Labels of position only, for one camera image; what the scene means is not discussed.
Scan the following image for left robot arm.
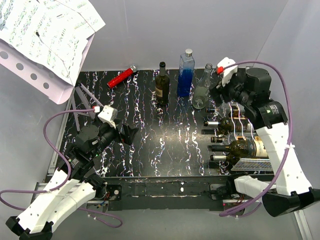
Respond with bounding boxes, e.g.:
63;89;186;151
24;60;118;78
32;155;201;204
5;123;138;240

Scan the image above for dark green wine bottle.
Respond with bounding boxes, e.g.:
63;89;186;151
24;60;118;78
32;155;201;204
155;61;170;106

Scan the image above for clear glass bottle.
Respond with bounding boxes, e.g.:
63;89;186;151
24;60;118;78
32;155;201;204
192;63;213;110

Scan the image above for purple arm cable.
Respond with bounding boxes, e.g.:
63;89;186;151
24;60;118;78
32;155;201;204
216;60;293;218
0;106;124;228

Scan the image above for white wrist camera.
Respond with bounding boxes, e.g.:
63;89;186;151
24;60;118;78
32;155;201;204
97;105;118;129
216;57;238;87

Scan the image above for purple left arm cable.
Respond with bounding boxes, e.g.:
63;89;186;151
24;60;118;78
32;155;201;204
0;106;124;228

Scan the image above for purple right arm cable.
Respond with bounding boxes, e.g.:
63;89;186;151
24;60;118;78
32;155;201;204
216;60;293;218

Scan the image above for blue square glass bottle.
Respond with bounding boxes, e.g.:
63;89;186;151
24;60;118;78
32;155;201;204
177;48;195;97

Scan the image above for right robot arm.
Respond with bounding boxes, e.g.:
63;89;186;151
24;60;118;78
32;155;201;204
210;65;320;217

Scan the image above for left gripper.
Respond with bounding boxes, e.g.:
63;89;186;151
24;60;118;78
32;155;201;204
90;118;139;159

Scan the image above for white wire wine rack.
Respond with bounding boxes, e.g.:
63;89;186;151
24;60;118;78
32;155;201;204
226;102;272;174

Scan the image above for bottom wine bottle silver foil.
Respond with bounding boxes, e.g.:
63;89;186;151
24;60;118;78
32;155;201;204
210;154;241;165

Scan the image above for dark wine bottle white label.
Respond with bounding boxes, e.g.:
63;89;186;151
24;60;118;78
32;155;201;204
207;139;268;158

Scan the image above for lilac music stand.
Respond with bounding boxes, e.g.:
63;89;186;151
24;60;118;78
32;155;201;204
0;32;106;132

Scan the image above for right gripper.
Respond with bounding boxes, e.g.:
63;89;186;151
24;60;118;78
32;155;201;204
207;71;252;108

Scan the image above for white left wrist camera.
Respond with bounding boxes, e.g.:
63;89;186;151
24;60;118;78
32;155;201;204
97;105;118;129

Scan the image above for sheet music pages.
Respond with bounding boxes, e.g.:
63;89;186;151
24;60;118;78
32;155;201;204
0;0;105;86

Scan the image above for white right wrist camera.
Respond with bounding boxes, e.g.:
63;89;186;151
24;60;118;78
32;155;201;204
216;57;238;87

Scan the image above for red glitter microphone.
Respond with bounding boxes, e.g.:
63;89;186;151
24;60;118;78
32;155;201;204
107;65;138;89

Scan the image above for wine bottle silver foil lower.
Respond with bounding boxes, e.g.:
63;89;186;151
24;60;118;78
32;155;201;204
203;117;256;133

